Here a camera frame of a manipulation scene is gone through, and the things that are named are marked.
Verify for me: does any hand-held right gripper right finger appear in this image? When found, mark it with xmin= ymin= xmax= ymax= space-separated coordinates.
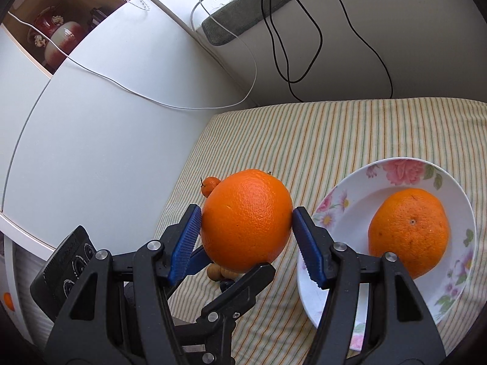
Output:
xmin=292 ymin=206 xmax=447 ymax=365

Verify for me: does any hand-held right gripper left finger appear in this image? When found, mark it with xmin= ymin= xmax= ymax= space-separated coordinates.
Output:
xmin=40 ymin=204 xmax=202 ymax=365

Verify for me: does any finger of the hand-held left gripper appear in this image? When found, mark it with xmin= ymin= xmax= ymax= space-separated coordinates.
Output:
xmin=173 ymin=262 xmax=277 ymax=365
xmin=182 ymin=246 xmax=211 ymax=276

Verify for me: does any white floral plate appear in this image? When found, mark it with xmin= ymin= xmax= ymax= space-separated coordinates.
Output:
xmin=297 ymin=158 xmax=477 ymax=351

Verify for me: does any tangerine with stem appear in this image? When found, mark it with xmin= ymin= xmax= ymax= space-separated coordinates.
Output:
xmin=201 ymin=177 xmax=222 ymax=198

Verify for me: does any large smooth orange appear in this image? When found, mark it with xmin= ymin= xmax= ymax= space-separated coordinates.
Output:
xmin=200 ymin=169 xmax=293 ymax=273

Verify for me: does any white ribbed panel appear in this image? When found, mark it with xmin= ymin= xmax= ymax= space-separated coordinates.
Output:
xmin=0 ymin=232 xmax=54 ymax=346

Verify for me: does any rough-skinned orange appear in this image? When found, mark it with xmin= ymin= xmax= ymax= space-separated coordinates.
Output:
xmin=368 ymin=188 xmax=450 ymax=279

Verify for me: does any white cabinet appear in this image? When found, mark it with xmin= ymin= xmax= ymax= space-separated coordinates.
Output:
xmin=0 ymin=0 xmax=259 ymax=274

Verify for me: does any red and white vase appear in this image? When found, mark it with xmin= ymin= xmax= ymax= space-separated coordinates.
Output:
xmin=45 ymin=21 xmax=85 ymax=66

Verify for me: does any grey windowsill mat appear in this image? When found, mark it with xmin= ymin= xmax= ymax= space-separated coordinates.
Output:
xmin=201 ymin=0 xmax=377 ymax=46

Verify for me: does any dark red flowered jar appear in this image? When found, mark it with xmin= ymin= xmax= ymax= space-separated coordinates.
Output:
xmin=28 ymin=6 xmax=63 ymax=48

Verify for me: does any long white cable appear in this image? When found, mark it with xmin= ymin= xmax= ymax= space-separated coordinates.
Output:
xmin=7 ymin=8 xmax=258 ymax=110

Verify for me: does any long black cable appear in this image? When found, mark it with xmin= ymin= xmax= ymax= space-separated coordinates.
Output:
xmin=311 ymin=0 xmax=394 ymax=100

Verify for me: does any looped black cable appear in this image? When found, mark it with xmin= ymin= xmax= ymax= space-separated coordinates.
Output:
xmin=262 ymin=0 xmax=324 ymax=103

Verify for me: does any short white cable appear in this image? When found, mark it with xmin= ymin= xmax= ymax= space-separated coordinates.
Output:
xmin=189 ymin=0 xmax=208 ymax=33

